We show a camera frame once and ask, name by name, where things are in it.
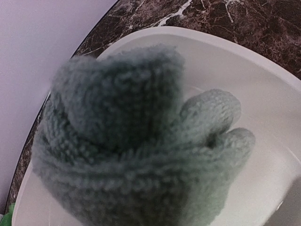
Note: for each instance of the mint green panda towel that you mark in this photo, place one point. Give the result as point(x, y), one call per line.
point(118, 145)

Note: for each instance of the white plastic basin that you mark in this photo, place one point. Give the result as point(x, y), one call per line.
point(267, 192)

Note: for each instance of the bright green towel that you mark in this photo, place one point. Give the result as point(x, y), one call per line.
point(6, 219)

